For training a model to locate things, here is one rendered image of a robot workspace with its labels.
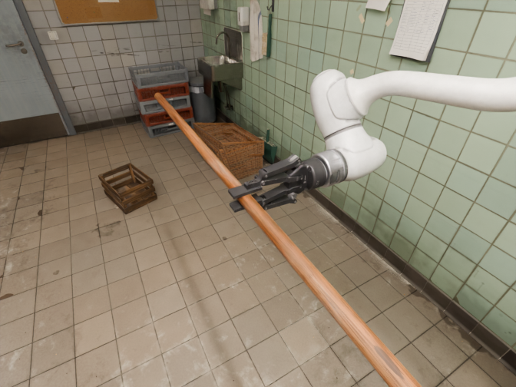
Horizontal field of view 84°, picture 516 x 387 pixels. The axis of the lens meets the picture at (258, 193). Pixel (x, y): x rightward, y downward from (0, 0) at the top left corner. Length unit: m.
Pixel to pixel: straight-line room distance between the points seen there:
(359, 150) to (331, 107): 0.13
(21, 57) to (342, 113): 3.77
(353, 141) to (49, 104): 3.87
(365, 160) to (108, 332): 1.66
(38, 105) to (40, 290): 2.50
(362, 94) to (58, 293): 2.06
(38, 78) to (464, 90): 4.02
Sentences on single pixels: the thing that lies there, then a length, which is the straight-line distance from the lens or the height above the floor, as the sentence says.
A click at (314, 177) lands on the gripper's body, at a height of 1.21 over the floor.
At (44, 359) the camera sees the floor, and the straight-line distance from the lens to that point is 2.04.
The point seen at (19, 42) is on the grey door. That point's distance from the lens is 4.14.
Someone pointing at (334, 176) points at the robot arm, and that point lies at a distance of 0.72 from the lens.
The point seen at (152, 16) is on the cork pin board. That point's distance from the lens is 4.19.
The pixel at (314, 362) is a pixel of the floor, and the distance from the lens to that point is 1.74.
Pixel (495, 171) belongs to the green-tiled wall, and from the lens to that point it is 1.66.
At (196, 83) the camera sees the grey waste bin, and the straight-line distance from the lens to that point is 3.87.
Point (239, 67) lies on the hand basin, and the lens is 3.33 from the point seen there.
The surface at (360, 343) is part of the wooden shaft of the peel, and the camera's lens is 0.44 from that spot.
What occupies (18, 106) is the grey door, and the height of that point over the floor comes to 0.44.
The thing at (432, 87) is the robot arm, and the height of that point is 1.40.
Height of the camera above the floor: 1.58
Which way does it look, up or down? 37 degrees down
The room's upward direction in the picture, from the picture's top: straight up
